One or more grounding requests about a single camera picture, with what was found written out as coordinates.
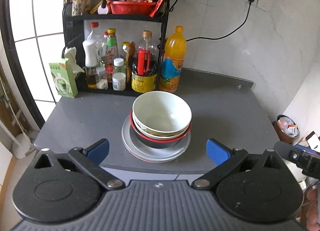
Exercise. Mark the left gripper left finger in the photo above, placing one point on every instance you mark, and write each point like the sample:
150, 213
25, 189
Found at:
79, 168

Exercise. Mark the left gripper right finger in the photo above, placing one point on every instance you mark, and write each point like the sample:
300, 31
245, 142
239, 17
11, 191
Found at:
238, 169

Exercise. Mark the red black bowl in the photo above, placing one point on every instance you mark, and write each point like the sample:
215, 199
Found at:
157, 143

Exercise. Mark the white bakery plate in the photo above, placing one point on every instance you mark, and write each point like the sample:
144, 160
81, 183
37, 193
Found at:
149, 154

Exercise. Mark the beige rimmed bowl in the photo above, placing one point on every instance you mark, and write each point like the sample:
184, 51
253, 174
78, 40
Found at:
158, 135

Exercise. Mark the white ceramic bowl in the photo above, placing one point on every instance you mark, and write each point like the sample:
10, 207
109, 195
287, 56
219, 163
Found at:
162, 112

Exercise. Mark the black metal kitchen rack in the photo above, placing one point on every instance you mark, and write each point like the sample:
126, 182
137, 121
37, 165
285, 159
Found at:
77, 16

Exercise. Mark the person right hand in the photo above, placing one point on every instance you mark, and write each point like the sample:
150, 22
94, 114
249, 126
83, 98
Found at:
312, 214

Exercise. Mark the brown trash bin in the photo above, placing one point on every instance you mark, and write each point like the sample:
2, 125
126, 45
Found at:
286, 129

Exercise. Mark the green tissue box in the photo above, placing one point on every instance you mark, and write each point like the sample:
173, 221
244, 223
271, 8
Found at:
64, 80

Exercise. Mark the white cap spice jar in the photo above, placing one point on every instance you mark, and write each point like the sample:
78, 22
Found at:
119, 75

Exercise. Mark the clear oil bottle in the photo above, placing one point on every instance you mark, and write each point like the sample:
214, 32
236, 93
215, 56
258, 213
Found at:
92, 58

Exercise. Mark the dark soy sauce bottle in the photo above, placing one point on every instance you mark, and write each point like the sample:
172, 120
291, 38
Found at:
145, 65

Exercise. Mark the red label sauce bottle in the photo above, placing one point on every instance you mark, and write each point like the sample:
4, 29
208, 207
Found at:
111, 52

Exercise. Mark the orange juice bottle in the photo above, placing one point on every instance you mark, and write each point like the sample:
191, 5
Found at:
173, 59

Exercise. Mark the red plastic basket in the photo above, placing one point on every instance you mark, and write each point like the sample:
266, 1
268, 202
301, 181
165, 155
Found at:
131, 7

